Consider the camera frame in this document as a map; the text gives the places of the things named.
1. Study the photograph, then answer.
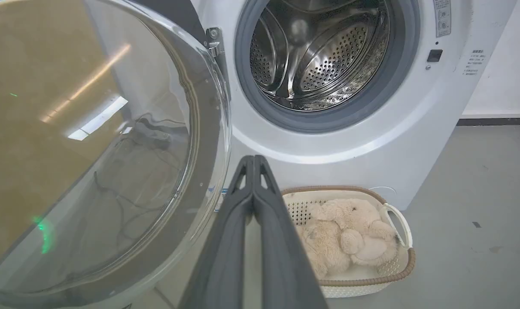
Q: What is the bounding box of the metal door hinge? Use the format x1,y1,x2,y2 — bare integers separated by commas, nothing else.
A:
204,27,225,58

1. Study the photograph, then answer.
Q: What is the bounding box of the white front-load washing machine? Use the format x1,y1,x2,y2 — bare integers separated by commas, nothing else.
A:
190,0,518,212

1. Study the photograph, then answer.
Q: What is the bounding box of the cream plush teddy bear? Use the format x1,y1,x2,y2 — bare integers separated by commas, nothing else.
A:
296,198,398,279

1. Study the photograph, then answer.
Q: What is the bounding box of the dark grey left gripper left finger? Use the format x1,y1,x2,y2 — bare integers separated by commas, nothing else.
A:
178,155,255,309

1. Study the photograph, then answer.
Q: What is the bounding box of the washer glass door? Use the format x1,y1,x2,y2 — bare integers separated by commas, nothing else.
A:
0,0,233,309

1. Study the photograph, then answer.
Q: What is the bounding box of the white plastic laundry basket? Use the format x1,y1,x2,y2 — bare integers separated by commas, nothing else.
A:
281,185,416,299

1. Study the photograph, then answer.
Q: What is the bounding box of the stainless steel washer drum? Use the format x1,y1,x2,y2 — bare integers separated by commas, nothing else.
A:
250,0,390,112

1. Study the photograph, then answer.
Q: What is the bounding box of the grey warning label sticker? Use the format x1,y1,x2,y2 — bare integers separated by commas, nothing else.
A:
433,0,452,38

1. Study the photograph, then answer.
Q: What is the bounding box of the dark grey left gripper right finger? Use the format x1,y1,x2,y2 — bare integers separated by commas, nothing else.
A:
253,155,329,309

